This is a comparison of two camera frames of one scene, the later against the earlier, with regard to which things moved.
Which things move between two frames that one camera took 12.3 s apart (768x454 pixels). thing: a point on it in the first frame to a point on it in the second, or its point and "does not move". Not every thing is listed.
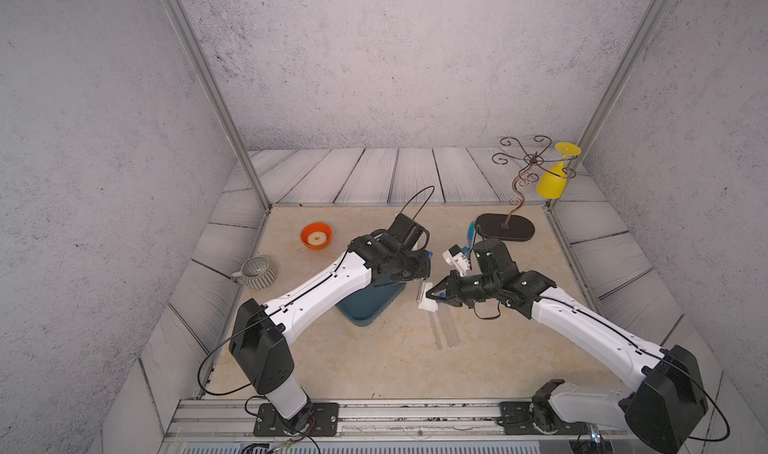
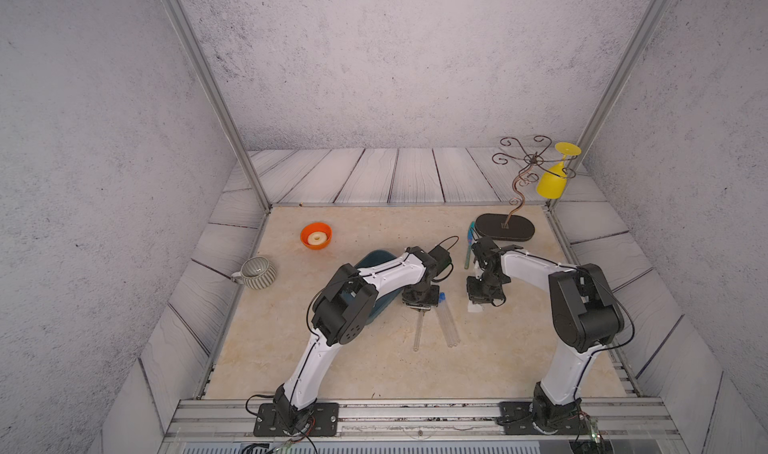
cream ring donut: [317, 238] does not move
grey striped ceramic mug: [257, 273] does not move
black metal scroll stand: [508, 227] does not move
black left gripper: [423, 270] to [410, 299]
